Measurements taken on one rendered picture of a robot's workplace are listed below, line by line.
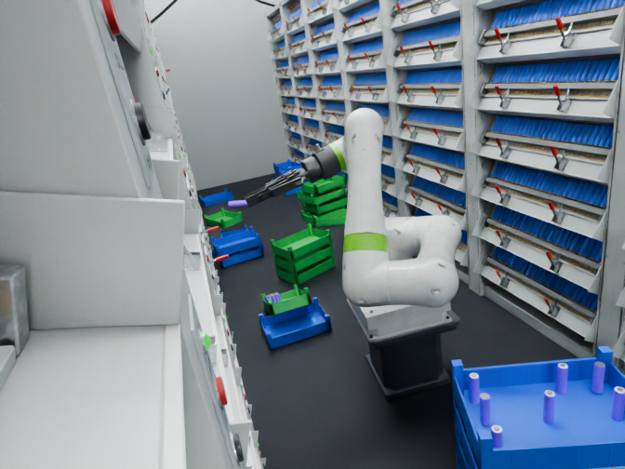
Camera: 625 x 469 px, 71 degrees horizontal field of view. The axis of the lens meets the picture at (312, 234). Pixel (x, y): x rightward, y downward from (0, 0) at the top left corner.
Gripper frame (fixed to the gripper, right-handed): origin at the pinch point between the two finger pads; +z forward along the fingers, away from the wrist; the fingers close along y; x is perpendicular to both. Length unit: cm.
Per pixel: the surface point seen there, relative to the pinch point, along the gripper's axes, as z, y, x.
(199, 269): 15, 60, -11
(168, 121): 10, 40, -32
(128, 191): 8, 110, -34
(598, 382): -40, 75, 41
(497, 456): -14, 81, 33
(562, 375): -35, 72, 38
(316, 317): -2, -55, 84
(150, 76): 9, 40, -40
